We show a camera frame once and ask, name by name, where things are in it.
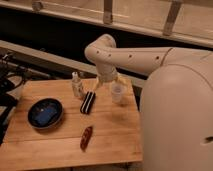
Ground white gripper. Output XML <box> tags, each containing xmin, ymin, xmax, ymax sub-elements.
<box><xmin>92</xmin><ymin>63</ymin><xmax>126</xmax><ymax>91</ymax></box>

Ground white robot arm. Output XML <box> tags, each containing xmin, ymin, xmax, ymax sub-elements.
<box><xmin>84</xmin><ymin>34</ymin><xmax>213</xmax><ymax>171</ymax></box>

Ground translucent plastic cup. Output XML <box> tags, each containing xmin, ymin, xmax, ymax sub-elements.
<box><xmin>111</xmin><ymin>82</ymin><xmax>126</xmax><ymax>105</ymax></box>

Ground black and white striped block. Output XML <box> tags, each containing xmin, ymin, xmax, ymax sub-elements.
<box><xmin>80</xmin><ymin>91</ymin><xmax>96</xmax><ymax>114</ymax></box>

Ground small clear bottle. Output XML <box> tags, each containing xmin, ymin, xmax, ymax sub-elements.
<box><xmin>72</xmin><ymin>72</ymin><xmax>84</xmax><ymax>99</ymax></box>

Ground red brown sausage toy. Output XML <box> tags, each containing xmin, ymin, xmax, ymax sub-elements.
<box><xmin>80</xmin><ymin>126</ymin><xmax>93</xmax><ymax>151</ymax></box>

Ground wooden cutting board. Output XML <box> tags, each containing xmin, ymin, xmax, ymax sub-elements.
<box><xmin>0</xmin><ymin>80</ymin><xmax>142</xmax><ymax>170</ymax></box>

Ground dark blue bowl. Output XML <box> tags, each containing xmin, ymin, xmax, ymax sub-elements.
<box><xmin>27</xmin><ymin>98</ymin><xmax>63</xmax><ymax>129</ymax></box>

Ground black cables bundle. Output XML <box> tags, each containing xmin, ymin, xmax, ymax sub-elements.
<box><xmin>0</xmin><ymin>53</ymin><xmax>29</xmax><ymax>144</ymax></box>

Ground metal rail frame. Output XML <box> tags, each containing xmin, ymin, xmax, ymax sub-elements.
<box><xmin>0</xmin><ymin>0</ymin><xmax>213</xmax><ymax>48</ymax></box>

